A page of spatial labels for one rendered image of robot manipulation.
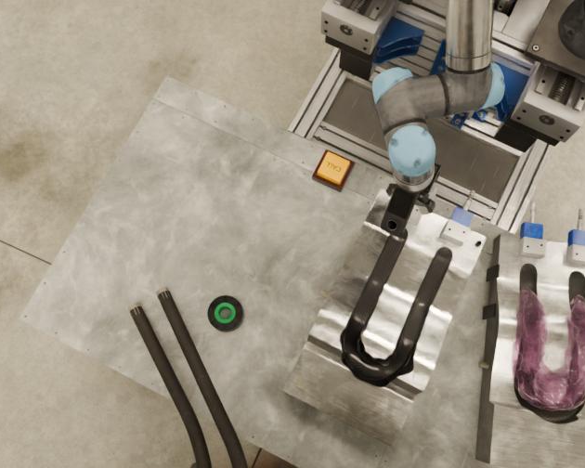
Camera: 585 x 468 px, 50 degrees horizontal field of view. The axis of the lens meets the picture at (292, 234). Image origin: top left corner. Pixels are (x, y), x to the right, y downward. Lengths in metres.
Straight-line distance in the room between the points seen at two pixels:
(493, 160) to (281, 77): 0.89
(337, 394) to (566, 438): 0.47
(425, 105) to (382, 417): 0.66
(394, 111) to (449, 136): 1.20
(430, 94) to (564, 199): 1.50
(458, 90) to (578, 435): 0.74
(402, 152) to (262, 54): 1.64
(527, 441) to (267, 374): 0.56
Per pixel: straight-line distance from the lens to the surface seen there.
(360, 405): 1.39
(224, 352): 1.46
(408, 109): 1.09
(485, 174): 2.26
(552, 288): 1.51
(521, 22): 1.64
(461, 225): 1.42
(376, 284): 1.39
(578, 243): 1.54
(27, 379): 2.44
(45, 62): 2.80
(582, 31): 1.48
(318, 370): 1.38
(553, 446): 1.43
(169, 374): 1.41
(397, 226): 1.24
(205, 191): 1.54
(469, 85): 1.13
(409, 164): 1.04
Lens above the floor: 2.24
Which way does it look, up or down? 75 degrees down
